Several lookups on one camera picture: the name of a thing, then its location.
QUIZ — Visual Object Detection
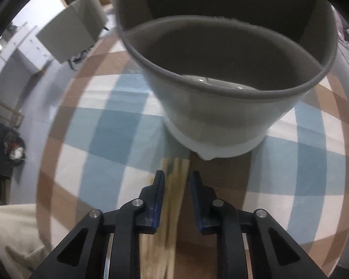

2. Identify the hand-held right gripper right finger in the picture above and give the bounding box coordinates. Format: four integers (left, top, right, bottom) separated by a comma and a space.
190, 170, 329, 279

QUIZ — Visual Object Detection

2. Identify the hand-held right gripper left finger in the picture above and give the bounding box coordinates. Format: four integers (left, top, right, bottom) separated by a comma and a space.
29, 170, 166, 279

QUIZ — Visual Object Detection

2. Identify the wooden chopstick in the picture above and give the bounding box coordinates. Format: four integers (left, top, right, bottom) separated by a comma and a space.
140, 157, 171, 279
155, 158, 181, 279

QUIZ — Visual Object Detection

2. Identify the checkered tablecloth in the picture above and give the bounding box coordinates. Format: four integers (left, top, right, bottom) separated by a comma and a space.
36, 4, 349, 279

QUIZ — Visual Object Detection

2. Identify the beige cloth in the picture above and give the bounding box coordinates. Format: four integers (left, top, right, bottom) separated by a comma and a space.
0, 203, 51, 279

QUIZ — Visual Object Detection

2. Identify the dark trash bag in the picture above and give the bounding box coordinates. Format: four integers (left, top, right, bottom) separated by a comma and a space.
3, 130, 28, 167

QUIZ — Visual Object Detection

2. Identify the beige armchair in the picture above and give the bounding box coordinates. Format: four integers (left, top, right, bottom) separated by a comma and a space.
36, 0, 108, 63

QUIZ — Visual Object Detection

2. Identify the white cabinet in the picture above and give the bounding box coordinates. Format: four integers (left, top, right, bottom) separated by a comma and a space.
0, 25, 57, 76

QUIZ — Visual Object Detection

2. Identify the wooden frame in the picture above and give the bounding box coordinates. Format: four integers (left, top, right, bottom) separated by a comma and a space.
0, 96, 24, 128

